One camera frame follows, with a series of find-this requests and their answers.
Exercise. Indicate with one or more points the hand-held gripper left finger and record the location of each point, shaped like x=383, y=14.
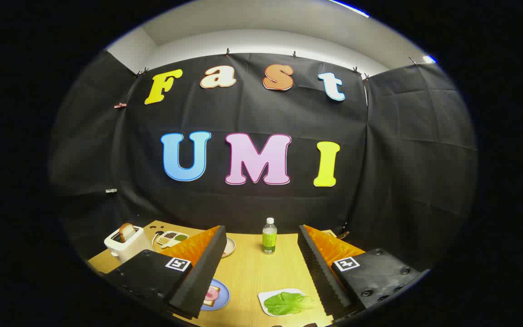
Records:
x=200, y=277

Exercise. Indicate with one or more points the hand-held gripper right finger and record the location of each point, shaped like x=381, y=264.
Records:
x=320, y=272

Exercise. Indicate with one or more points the green lettuce leaf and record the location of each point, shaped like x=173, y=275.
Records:
x=288, y=303

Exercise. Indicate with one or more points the toasted bread slice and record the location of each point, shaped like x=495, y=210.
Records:
x=127, y=231

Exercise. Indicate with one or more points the white bread slice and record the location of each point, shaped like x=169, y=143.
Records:
x=217, y=289

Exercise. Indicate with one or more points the pink ham slice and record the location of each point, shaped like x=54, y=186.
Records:
x=211, y=295

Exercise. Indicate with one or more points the blue plate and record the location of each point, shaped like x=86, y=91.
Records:
x=223, y=297

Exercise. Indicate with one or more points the round white plate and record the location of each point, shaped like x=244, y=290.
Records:
x=229, y=247

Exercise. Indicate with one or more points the white divided bean dish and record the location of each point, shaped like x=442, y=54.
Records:
x=173, y=238

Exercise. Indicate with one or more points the green label plastic bottle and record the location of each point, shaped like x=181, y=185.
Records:
x=269, y=238

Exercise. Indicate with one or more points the square white plate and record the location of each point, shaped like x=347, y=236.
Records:
x=265, y=299

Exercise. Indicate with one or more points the white toaster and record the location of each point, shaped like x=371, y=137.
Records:
x=130, y=249

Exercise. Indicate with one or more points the black backdrop cloth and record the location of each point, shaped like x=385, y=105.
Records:
x=261, y=118

